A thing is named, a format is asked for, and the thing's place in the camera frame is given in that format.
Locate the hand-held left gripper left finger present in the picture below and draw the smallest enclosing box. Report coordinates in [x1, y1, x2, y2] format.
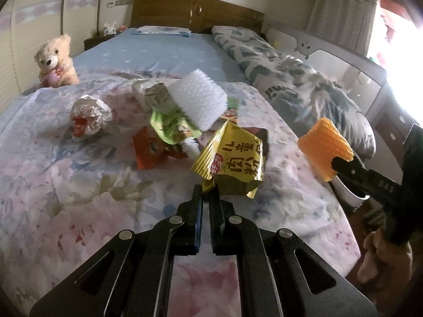
[29, 184, 204, 317]

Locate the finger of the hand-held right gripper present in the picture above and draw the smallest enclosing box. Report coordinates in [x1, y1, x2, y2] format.
[330, 156, 403, 203]

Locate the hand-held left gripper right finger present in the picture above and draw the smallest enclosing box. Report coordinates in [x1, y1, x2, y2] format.
[209, 187, 377, 317]

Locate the orange foam net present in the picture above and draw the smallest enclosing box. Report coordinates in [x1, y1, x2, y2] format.
[297, 118, 354, 182]

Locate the yellow snack packet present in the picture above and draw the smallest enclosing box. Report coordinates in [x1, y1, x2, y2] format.
[192, 120, 269, 199]

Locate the white foam net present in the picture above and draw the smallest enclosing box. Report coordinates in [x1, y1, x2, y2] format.
[167, 69, 228, 131]

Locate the person's right hand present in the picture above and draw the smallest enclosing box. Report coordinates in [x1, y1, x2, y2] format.
[358, 231, 413, 285]

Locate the orange snack wrapper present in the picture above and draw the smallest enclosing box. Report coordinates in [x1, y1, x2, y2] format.
[132, 127, 195, 170]

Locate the green drink pouch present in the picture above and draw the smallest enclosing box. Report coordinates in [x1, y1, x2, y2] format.
[150, 107, 203, 159]

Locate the green red snack packet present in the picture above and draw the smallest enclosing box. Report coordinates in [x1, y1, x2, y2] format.
[218, 97, 239, 124]

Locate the blue white patterned duvet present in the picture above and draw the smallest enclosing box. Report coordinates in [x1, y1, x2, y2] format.
[211, 26, 376, 157]

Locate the crumpled grey paper wrapper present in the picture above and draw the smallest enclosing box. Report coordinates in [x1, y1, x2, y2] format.
[131, 79, 176, 111]

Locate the floral blanket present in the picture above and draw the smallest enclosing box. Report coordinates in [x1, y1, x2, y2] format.
[0, 73, 361, 317]

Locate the crumpled silver red wrapper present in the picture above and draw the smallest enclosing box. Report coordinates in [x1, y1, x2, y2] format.
[70, 95, 113, 137]

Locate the blue bed sheet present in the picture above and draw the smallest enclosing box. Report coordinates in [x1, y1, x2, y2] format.
[71, 26, 252, 86]

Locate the grey curtain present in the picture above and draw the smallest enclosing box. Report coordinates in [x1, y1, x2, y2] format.
[306, 0, 380, 55]

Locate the blue white pillow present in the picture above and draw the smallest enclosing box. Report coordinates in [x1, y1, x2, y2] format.
[130, 26, 192, 38]

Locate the dark wooden nightstand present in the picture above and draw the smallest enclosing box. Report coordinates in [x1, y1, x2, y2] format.
[84, 35, 114, 52]

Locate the brown wooden headboard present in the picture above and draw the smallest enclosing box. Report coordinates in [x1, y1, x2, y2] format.
[130, 0, 265, 35]

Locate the beige teddy bear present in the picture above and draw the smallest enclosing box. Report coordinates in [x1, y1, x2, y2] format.
[34, 34, 80, 88]

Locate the cream wardrobe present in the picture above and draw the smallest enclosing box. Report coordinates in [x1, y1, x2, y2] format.
[0, 0, 106, 96]

